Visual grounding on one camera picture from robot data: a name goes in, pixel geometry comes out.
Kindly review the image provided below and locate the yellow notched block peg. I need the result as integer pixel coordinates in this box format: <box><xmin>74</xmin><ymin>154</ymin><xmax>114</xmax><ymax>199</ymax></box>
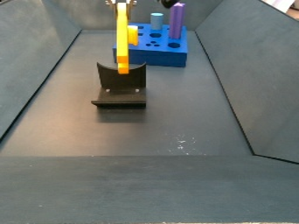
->
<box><xmin>126</xmin><ymin>25</ymin><xmax>138</xmax><ymax>46</ymax></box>

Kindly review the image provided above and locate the black curved stand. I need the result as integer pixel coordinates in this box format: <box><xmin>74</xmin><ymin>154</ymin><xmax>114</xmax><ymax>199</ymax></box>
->
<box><xmin>90</xmin><ymin>64</ymin><xmax>145</xmax><ymax>109</ymax></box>

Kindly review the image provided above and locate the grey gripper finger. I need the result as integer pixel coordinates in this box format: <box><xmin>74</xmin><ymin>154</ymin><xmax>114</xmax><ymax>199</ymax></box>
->
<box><xmin>105</xmin><ymin>0</ymin><xmax>136</xmax><ymax>11</ymax></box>

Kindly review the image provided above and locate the long yellow double-square block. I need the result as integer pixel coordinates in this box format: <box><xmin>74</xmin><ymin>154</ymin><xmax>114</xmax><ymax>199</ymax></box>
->
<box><xmin>116</xmin><ymin>3</ymin><xmax>128</xmax><ymax>74</ymax></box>

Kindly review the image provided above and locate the purple star-shaped peg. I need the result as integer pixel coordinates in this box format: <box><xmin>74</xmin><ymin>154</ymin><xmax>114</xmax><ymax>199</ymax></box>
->
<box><xmin>168</xmin><ymin>3</ymin><xmax>184</xmax><ymax>39</ymax></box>

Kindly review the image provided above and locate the light blue cylinder peg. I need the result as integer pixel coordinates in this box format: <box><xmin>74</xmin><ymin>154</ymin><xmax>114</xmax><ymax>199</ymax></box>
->
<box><xmin>150</xmin><ymin>12</ymin><xmax>164</xmax><ymax>30</ymax></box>

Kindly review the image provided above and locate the blue foam shape board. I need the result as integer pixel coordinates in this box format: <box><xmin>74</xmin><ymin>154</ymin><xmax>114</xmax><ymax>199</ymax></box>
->
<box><xmin>116</xmin><ymin>23</ymin><xmax>188</xmax><ymax>67</ymax></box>

